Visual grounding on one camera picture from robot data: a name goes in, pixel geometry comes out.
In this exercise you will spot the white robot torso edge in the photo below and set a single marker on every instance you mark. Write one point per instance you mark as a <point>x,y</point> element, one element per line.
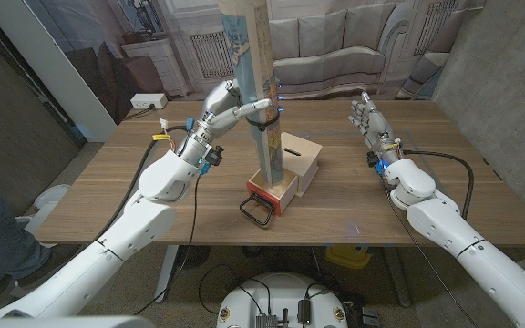
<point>62,323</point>

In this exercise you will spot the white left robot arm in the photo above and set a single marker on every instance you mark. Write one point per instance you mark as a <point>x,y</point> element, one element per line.
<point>144,228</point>

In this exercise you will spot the white round floor object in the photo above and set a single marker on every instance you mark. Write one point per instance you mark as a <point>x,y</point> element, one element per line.
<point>50,196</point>

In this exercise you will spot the black round floor fan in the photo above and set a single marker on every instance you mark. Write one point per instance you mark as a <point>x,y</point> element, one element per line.
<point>196,256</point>

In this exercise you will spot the yellow object under table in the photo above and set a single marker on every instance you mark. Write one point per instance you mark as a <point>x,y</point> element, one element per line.
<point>349,257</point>

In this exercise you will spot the printed living room backdrop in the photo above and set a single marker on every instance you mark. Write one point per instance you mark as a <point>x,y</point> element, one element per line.
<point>335,45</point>

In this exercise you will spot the grey table leg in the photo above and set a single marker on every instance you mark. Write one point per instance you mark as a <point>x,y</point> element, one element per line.
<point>397,278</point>

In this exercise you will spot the white table leg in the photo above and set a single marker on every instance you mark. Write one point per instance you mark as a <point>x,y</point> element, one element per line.
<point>167,264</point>

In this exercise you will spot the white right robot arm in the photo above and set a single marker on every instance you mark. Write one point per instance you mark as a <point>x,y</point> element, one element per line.
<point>435,218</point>

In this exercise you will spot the blue world map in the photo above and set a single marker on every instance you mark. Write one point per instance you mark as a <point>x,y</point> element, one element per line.
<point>251,54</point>

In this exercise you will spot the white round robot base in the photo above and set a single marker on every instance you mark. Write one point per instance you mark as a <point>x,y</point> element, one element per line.
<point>281,291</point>

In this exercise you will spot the white power strip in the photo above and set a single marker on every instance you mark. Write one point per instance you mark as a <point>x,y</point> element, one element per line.
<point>148,100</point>

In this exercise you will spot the wooden drawer with red front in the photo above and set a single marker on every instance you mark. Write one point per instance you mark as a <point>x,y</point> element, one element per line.
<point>262,198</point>

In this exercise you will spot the wooden box with slot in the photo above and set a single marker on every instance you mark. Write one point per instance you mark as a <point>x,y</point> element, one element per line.
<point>305,159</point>

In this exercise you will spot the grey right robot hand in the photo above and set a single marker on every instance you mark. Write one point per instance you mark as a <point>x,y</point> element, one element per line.
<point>376,127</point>

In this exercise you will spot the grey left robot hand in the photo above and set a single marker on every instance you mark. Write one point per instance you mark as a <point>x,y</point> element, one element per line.
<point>221,109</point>

